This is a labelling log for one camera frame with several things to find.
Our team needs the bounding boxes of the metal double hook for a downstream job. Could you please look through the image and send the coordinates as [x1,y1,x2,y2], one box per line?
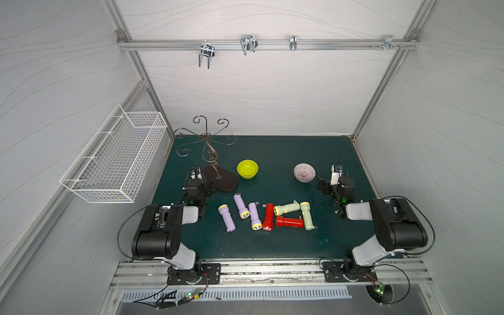
[198,43,215,69]
[240,35,258,55]

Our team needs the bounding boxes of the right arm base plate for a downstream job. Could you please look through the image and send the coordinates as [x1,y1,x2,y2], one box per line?
[319,261,377,283]

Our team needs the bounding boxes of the pink striped bowl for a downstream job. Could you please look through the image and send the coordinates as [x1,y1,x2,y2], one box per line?
[293,163,316,183]

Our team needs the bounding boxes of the purple flashlight middle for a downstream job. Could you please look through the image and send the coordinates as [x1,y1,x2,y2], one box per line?
[233,192,250,219]

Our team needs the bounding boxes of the small metal hook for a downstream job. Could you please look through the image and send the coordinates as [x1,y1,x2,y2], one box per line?
[290,35,297,51]

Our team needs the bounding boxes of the lime green bowl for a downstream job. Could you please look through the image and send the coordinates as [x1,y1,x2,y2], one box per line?
[236,160,259,179]

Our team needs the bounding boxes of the right green-lit circuit board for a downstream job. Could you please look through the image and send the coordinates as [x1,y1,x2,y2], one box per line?
[374,282,385,295]

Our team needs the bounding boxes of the green-lit circuit board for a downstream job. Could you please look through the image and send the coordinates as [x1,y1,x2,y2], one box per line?
[186,288,204,300]
[374,282,385,295]

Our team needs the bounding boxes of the red flashlight upright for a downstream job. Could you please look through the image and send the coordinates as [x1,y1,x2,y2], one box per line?
[262,203,274,232]

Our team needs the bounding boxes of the metal double hook middle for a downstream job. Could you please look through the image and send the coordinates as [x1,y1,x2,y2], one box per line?
[240,35,258,55]

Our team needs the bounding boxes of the aluminium front rail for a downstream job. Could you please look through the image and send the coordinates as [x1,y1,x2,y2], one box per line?
[110,258,433,290]

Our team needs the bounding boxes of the purple flashlight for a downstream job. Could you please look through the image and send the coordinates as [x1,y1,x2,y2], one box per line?
[218,204,236,232]
[233,192,250,219]
[248,202,263,231]

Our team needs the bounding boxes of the purple flashlight right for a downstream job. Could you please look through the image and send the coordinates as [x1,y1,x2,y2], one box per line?
[248,202,263,231]

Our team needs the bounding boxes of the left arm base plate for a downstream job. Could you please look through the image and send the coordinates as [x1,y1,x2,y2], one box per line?
[167,262,222,286]

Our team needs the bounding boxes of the aluminium top rail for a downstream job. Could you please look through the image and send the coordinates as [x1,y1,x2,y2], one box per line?
[118,38,421,51]

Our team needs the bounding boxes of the left green-lit circuit board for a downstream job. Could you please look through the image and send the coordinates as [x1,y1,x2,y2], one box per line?
[186,288,204,300]

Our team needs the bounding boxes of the metal double hook left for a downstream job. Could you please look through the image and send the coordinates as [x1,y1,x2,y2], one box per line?
[198,43,215,69]

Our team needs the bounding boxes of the copper wire jewelry stand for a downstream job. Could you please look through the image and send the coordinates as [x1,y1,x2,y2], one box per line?
[174,115,239,192]

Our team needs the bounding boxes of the pale green flashlight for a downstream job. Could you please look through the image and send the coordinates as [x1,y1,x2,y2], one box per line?
[300,202,316,231]
[274,200,301,216]

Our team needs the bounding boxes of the aluminium rail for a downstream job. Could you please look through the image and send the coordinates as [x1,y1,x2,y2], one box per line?
[118,38,421,51]
[110,258,433,290]

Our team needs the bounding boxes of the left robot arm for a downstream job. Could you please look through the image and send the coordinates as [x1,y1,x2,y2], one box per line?
[131,167,216,271]

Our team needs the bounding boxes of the metal hook bracket right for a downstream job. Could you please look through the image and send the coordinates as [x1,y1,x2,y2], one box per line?
[370,35,406,51]

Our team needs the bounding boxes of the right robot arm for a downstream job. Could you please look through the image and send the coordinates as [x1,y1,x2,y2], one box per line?
[318,176,429,272]

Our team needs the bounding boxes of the white vent strip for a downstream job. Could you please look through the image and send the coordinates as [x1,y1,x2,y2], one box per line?
[121,285,352,303]

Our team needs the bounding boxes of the dark green table mat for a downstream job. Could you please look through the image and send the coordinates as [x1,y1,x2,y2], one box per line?
[151,134,404,261]

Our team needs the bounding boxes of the red flashlight horizontal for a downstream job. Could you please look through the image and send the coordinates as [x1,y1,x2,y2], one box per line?
[276,216,304,228]

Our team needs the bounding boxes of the white wire basket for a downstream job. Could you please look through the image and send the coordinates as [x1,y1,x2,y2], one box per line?
[59,105,167,203]

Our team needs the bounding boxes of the purple flashlight leftmost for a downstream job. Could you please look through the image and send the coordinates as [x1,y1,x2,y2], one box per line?
[218,204,236,232]

